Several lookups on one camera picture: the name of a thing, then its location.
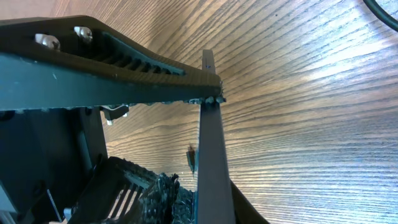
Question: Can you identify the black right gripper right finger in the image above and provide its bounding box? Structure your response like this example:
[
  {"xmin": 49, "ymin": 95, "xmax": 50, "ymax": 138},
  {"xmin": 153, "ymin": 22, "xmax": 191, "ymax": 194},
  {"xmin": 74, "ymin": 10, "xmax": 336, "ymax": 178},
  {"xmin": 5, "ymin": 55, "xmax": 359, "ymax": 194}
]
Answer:
[{"xmin": 68, "ymin": 157, "xmax": 266, "ymax": 223}]

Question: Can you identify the blue screen smartphone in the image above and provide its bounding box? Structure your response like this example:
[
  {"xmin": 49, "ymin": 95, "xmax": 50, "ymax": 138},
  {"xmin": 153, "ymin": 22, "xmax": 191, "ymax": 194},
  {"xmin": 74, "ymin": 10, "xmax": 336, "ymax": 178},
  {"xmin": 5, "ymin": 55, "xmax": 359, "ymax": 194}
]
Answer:
[{"xmin": 185, "ymin": 49, "xmax": 237, "ymax": 224}]

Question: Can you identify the black charger cable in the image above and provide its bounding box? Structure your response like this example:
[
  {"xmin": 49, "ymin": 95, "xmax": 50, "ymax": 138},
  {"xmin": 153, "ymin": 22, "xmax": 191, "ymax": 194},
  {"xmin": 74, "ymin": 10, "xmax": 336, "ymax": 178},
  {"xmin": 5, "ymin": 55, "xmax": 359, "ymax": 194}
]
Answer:
[{"xmin": 362, "ymin": 0, "xmax": 398, "ymax": 32}]

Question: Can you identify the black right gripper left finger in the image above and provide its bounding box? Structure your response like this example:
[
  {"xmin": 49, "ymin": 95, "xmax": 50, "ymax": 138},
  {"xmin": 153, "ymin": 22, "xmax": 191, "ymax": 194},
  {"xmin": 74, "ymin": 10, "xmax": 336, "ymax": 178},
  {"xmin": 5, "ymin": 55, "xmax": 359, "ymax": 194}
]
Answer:
[{"xmin": 1, "ymin": 16, "xmax": 224, "ymax": 111}]

